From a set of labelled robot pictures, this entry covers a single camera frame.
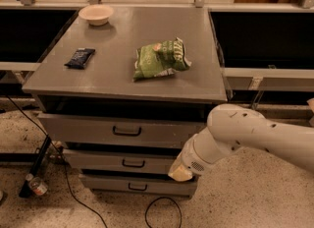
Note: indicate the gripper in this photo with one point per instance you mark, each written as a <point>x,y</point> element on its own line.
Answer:
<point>190,162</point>

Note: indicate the grey top drawer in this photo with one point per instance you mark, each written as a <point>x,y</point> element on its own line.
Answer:
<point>98,130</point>

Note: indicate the grey drawer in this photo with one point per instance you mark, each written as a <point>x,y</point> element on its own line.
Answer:
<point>98,130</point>
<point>139,184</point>
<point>117,161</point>

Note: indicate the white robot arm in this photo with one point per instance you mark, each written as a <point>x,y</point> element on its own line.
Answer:
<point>231,127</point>

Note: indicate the grey bottom drawer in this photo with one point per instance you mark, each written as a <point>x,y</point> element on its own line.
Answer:
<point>139,184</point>

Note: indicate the grey middle drawer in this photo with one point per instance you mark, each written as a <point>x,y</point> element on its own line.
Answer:
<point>117,161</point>

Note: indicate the grey drawer cabinet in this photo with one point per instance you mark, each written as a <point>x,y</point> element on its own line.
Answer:
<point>105,87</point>

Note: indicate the green chip bag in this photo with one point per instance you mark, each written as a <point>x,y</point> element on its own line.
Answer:
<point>160,60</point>

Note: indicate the small tin can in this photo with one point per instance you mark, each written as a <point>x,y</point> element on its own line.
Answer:
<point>38,186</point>

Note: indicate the dark blue snack packet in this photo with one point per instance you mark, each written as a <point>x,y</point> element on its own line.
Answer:
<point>80,58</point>

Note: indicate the black cabinet leg stand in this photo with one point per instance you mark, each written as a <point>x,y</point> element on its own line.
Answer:
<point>25,191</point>

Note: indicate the white bowl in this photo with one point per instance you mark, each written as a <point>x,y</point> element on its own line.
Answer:
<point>96,15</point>

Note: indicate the black top drawer handle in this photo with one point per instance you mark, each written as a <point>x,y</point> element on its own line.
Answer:
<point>126,132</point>

